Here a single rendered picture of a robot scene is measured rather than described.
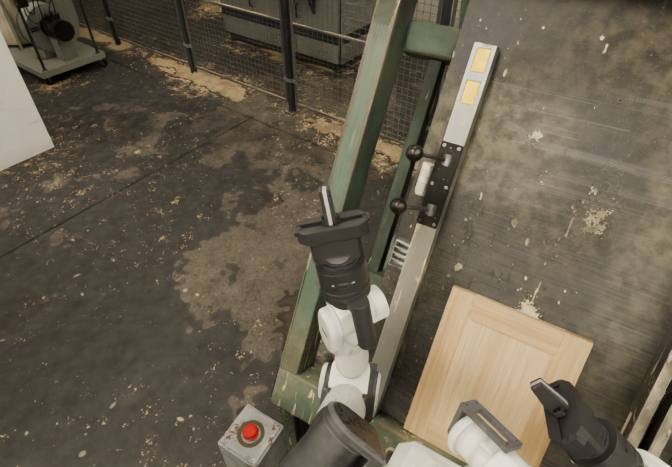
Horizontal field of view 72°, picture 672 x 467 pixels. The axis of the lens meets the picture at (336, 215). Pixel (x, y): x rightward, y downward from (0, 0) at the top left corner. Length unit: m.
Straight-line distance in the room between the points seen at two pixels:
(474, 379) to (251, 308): 1.70
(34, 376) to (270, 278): 1.27
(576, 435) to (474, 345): 0.41
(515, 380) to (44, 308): 2.56
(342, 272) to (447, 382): 0.55
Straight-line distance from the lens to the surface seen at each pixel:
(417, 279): 1.14
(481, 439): 0.74
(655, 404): 1.15
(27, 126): 4.42
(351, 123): 1.16
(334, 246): 0.75
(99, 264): 3.21
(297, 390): 1.38
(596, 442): 0.87
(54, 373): 2.79
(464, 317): 1.16
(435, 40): 1.21
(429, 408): 1.27
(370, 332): 0.82
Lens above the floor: 2.09
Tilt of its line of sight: 41 degrees down
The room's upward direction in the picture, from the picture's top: straight up
